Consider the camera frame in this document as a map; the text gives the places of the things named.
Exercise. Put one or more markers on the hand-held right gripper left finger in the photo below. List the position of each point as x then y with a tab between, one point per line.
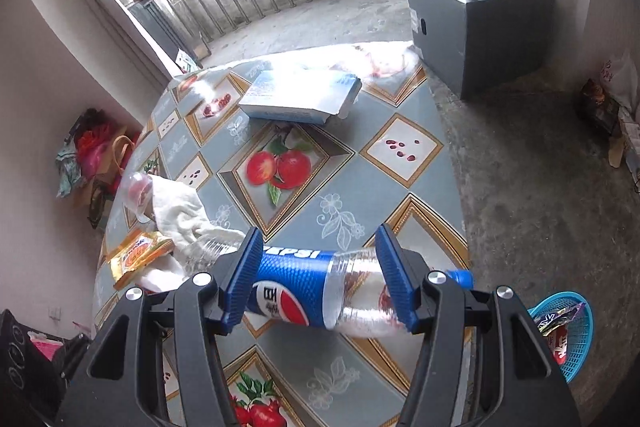
245	279

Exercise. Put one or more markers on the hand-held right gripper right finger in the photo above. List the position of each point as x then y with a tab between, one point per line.
395	279

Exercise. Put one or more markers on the clear cola bottle blue label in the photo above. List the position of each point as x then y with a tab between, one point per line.
300	292

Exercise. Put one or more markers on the white paper towel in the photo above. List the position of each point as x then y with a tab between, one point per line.
162	277

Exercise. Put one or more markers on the orange snack packet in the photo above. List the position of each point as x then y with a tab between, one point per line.
140	257

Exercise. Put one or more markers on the blue white carton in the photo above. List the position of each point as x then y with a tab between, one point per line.
295	92

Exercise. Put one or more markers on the blue mesh wastebasket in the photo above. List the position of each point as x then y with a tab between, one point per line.
580	342

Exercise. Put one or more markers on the white cloth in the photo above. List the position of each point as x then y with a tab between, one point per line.
180	212

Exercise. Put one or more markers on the clear plastic cup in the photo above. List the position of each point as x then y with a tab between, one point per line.
136	197

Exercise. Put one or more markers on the pile of colourful bags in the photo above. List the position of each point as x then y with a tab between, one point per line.
92	152

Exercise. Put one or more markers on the black patterned bag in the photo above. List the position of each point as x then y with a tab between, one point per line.
20	357

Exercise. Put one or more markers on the grey cabinet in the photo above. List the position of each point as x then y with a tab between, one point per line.
500	42

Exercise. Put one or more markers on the dark snack bag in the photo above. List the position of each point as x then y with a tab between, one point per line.
597	107

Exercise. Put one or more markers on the cardboard pieces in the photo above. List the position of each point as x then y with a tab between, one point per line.
625	137

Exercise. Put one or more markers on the white plastic bag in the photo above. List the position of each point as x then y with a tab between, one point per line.
620	77

